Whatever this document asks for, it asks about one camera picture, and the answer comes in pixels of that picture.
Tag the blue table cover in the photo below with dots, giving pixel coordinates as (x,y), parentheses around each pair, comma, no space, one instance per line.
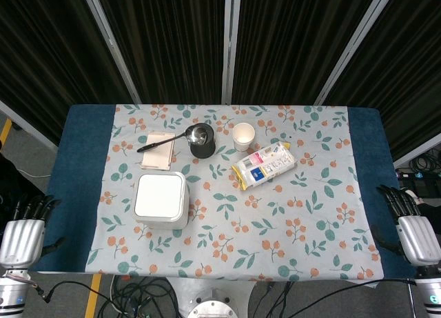
(74,180)

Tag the white paper cup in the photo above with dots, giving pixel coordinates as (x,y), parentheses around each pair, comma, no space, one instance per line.
(243,137)

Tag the black power strip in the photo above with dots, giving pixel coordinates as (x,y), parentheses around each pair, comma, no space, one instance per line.
(417,180)

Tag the white square lidded container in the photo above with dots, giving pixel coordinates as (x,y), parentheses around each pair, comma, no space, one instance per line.
(161,200)

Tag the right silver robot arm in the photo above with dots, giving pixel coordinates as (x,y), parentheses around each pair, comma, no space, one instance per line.
(429,288)

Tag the black folding screen partition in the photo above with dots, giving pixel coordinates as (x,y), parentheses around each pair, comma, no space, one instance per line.
(220,42)

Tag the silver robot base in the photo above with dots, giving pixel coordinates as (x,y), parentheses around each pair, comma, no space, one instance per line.
(211,302)

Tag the black cylindrical cup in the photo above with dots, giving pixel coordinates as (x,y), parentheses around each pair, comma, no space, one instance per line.
(204,146)

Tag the white yellow snack packet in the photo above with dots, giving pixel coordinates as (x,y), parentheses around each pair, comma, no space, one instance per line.
(264,166)

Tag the floral patterned tablecloth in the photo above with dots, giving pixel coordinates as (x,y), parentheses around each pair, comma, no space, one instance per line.
(234,207)

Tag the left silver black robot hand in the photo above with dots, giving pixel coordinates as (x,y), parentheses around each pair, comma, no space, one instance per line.
(21,235)

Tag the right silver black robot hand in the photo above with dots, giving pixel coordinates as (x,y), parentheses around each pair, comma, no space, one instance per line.
(415,237)

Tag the beige folded napkin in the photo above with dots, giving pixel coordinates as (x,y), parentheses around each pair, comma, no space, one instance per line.
(158,156)

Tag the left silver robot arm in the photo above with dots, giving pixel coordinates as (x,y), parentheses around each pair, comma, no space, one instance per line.
(12,290)

